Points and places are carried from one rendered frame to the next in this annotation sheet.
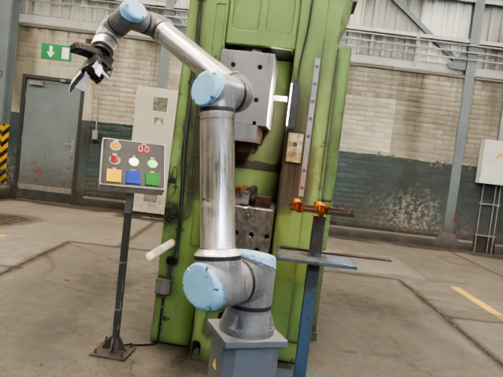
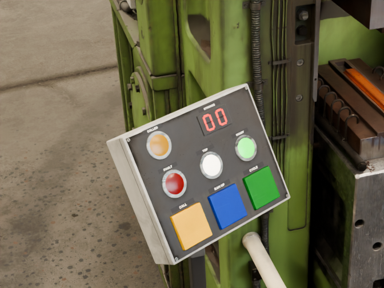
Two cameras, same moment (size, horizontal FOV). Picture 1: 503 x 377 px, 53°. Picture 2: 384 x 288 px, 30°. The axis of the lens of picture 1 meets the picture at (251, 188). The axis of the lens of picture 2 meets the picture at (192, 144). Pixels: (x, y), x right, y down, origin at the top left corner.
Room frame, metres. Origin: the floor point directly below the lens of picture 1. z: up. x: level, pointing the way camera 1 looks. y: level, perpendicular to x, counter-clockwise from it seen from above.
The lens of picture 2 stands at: (1.53, 1.08, 1.91)
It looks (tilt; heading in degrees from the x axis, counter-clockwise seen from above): 31 degrees down; 342
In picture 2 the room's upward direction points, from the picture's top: 4 degrees counter-clockwise
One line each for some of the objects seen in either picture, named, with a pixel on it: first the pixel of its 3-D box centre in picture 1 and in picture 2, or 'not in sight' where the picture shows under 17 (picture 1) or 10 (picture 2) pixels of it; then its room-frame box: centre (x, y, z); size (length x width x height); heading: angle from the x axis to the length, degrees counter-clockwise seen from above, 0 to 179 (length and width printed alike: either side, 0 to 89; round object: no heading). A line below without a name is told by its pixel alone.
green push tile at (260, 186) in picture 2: (152, 179); (260, 187); (2.72, 0.54, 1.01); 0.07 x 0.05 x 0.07; 109
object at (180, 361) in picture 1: (210, 363); not in sight; (2.78, 0.11, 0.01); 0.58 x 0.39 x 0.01; 84
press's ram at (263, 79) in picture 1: (254, 93); not in sight; (3.04, 0.04, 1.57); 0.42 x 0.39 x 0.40; 174
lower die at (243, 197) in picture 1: (236, 194); (359, 103); (3.04, 0.09, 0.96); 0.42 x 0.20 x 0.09; 174
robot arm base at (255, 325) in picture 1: (248, 315); not in sight; (1.70, -0.04, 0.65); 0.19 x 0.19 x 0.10
